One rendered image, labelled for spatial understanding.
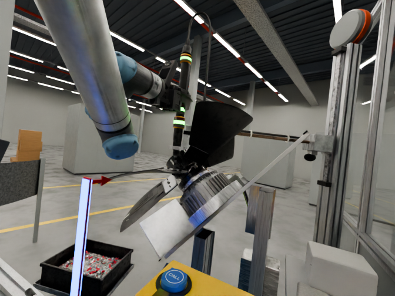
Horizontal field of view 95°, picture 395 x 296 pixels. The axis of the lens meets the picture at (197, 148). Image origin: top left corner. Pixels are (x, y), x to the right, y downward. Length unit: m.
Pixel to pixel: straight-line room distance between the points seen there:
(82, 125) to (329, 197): 6.47
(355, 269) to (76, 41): 0.87
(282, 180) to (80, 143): 7.19
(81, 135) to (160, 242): 6.20
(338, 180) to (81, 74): 0.97
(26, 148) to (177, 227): 8.16
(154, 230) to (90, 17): 0.58
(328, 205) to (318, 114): 12.05
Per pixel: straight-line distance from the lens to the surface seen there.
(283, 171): 7.76
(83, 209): 0.48
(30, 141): 8.64
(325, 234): 1.05
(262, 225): 0.75
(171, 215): 0.69
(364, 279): 0.83
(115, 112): 0.38
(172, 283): 0.33
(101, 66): 0.33
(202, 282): 0.36
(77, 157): 6.76
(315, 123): 12.89
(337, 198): 1.02
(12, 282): 0.82
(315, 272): 0.81
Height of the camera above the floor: 1.28
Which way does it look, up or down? level
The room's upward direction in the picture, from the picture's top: 6 degrees clockwise
